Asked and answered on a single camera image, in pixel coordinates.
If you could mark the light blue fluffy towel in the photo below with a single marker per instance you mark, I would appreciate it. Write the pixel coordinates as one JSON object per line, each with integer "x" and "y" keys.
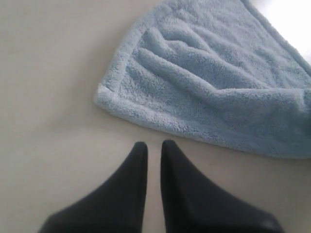
{"x": 215, "y": 71}

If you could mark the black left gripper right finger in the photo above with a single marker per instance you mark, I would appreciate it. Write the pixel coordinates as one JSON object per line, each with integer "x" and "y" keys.
{"x": 192, "y": 203}

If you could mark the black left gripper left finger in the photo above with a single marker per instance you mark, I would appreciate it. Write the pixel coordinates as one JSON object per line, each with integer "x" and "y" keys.
{"x": 117, "y": 206}

